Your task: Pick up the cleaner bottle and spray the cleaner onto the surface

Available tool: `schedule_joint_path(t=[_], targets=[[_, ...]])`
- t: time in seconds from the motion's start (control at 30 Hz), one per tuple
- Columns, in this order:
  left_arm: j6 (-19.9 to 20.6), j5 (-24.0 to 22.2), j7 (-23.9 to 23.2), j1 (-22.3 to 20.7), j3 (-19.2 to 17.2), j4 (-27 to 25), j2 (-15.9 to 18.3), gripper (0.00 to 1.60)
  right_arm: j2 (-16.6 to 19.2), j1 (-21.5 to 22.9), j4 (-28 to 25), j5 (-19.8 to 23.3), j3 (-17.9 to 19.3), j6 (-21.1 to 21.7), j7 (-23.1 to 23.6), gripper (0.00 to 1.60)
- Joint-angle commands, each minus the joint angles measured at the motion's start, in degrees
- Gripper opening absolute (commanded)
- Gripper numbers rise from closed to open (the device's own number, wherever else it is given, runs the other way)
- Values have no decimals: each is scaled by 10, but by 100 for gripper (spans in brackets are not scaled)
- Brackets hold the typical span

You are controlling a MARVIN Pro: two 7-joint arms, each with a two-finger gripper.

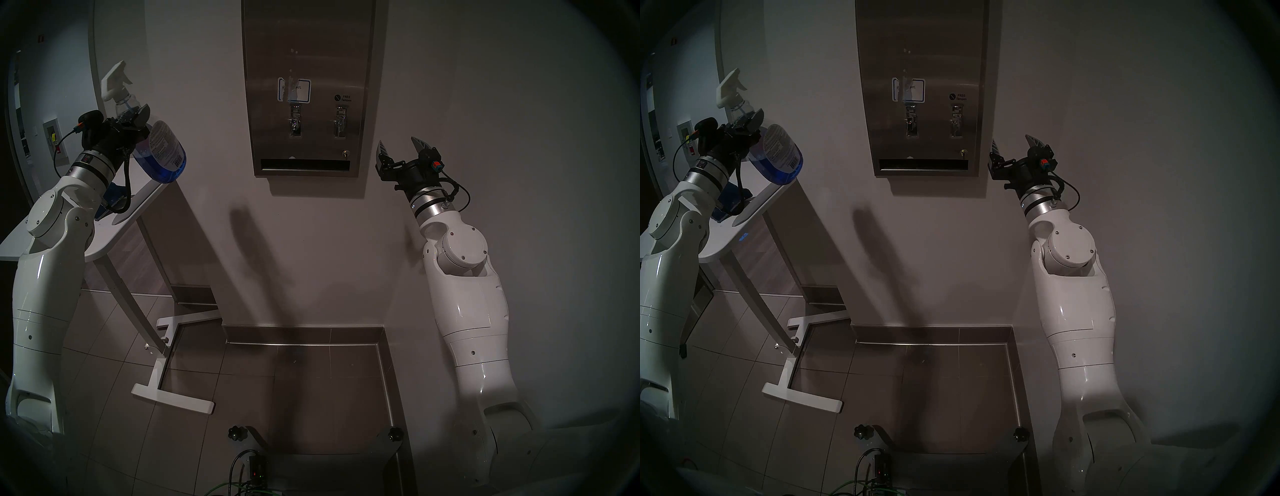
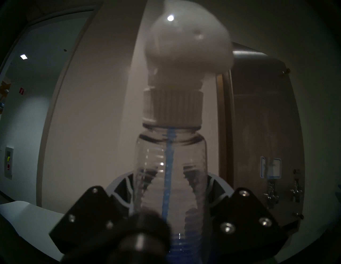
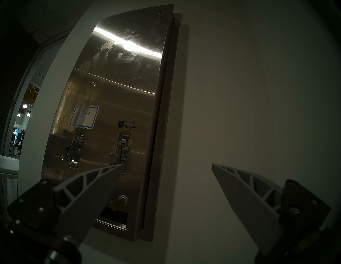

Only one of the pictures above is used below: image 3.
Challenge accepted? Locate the stainless steel wall dispenser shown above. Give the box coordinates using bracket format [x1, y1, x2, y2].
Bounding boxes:
[40, 4, 184, 242]

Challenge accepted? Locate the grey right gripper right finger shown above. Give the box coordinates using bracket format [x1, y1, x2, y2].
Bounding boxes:
[211, 163, 331, 257]

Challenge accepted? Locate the blue bordered white label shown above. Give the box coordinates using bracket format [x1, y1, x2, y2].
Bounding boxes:
[69, 105, 100, 130]

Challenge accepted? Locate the white table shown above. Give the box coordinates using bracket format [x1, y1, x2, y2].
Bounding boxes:
[0, 155, 20, 175]

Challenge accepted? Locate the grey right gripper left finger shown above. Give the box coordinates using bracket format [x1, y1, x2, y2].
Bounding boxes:
[7, 163, 125, 247]

